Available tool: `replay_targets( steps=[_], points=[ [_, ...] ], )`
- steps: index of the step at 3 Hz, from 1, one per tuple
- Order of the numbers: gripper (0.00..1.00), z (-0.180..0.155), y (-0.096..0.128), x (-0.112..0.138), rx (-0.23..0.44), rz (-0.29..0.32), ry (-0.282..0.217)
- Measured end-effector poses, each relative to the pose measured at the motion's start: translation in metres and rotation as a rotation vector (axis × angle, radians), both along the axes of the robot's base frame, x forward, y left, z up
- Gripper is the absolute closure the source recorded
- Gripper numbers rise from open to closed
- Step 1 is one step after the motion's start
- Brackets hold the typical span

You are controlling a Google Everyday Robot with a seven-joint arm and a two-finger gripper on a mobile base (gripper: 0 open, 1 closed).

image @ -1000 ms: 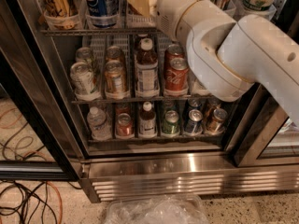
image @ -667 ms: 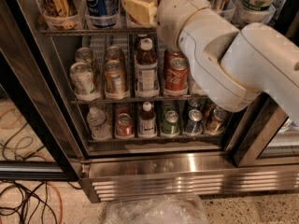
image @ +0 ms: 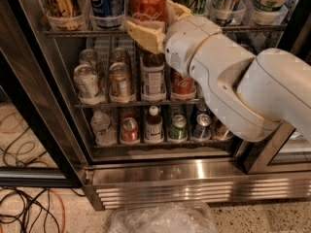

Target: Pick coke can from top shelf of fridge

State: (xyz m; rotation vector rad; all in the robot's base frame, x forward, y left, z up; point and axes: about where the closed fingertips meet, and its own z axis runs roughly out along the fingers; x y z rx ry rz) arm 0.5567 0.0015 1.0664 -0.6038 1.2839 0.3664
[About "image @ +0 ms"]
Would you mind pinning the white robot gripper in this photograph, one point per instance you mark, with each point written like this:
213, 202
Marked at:
187, 39

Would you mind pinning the red coke can top shelf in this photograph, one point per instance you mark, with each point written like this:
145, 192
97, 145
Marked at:
148, 10

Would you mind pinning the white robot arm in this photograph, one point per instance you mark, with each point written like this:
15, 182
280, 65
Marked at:
250, 94

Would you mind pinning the gold can back middle shelf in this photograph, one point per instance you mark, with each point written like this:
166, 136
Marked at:
120, 55

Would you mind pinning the gold can shelf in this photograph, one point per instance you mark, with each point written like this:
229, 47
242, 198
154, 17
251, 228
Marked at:
120, 82
120, 55

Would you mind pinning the blue pepsi can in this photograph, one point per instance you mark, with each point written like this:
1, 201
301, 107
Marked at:
107, 14

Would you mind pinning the blue red bull can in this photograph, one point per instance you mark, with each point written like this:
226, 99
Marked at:
223, 10

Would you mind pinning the brown tea bottle middle shelf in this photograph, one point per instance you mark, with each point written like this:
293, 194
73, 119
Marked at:
153, 76

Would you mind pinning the brown tea bottle shelf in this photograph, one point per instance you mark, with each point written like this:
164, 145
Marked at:
153, 76
153, 125

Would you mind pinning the red coke can front middle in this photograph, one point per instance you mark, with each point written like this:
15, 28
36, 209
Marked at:
182, 87

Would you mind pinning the gold can front middle shelf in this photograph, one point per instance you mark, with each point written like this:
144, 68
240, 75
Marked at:
120, 82

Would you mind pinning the silver can back left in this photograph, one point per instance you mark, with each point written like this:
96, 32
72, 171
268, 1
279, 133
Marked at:
89, 56

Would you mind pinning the silver can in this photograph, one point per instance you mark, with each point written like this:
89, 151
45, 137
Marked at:
89, 56
87, 82

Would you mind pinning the silver can front left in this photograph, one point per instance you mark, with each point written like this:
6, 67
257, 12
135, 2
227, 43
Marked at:
87, 82

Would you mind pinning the yellow gold tall can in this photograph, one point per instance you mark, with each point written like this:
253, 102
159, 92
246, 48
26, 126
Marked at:
64, 14

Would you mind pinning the brown tea bottle bottom shelf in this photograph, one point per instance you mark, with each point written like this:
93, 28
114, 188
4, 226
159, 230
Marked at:
153, 125

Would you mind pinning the green can bottom shelf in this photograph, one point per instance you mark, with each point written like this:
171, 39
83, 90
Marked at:
178, 129

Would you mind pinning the blue can bottom front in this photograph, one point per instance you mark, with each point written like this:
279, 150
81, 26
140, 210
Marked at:
201, 128

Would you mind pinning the red can bottom shelf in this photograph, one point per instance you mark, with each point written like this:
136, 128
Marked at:
129, 131

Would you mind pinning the stainless steel fridge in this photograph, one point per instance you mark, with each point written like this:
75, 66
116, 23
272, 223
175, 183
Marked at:
36, 74

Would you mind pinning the gold can bottom front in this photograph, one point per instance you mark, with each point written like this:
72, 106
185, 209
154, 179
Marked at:
221, 132

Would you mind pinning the clear water bottle bottom shelf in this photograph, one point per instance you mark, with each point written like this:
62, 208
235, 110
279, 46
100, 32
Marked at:
103, 129

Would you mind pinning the clear plastic bag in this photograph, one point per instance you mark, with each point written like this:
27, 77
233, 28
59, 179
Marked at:
180, 217

